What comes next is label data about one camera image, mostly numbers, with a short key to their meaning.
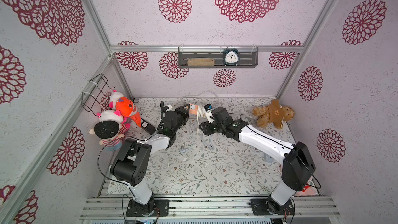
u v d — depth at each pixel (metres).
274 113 1.03
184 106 0.85
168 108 0.85
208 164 0.88
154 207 0.73
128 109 0.86
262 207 0.75
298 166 0.45
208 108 0.74
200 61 0.88
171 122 0.70
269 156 0.51
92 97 0.75
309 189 0.74
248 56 0.92
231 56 0.90
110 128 0.78
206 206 0.76
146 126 1.02
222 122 0.64
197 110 0.85
